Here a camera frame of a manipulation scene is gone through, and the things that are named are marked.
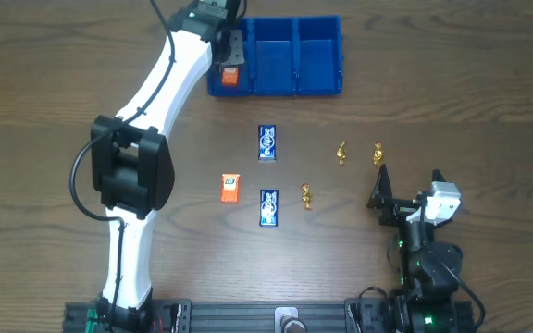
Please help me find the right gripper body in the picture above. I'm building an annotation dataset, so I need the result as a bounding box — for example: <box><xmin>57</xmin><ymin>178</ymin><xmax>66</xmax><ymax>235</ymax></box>
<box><xmin>377</xmin><ymin>196</ymin><xmax>423</xmax><ymax>227</ymax></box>

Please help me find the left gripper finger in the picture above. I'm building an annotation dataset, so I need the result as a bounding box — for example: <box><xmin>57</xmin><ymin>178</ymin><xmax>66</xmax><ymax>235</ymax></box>
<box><xmin>226</xmin><ymin>29</ymin><xmax>246</xmax><ymax>67</ymax></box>

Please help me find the orange candy box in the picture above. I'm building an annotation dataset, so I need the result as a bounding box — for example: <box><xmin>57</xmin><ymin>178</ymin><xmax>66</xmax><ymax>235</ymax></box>
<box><xmin>220</xmin><ymin>173</ymin><xmax>242</xmax><ymax>204</ymax></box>
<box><xmin>221</xmin><ymin>67</ymin><xmax>241</xmax><ymax>88</ymax></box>

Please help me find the blue candy pack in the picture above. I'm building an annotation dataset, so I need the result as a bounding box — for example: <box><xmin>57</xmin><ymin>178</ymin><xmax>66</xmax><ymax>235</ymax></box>
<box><xmin>257</xmin><ymin>124</ymin><xmax>278</xmax><ymax>162</ymax></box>
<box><xmin>258</xmin><ymin>188</ymin><xmax>280</xmax><ymax>228</ymax></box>

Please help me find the blue tray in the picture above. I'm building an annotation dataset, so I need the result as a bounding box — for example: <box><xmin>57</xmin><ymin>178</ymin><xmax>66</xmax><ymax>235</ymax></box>
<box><xmin>206</xmin><ymin>15</ymin><xmax>344</xmax><ymax>98</ymax></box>

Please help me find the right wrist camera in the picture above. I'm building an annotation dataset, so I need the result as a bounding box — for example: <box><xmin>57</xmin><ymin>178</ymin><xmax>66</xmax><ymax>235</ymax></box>
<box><xmin>406</xmin><ymin>180</ymin><xmax>461</xmax><ymax>228</ymax></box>

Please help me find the black cable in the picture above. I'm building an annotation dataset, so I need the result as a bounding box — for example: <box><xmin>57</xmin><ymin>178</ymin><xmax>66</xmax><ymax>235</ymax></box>
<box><xmin>68</xmin><ymin>0</ymin><xmax>178</xmax><ymax>223</ymax></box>
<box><xmin>432</xmin><ymin>252</ymin><xmax>487</xmax><ymax>332</ymax></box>

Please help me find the mounting rail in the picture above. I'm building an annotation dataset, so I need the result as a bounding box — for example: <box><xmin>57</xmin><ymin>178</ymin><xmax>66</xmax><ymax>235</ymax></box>
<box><xmin>62</xmin><ymin>298</ymin><xmax>474</xmax><ymax>333</ymax></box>

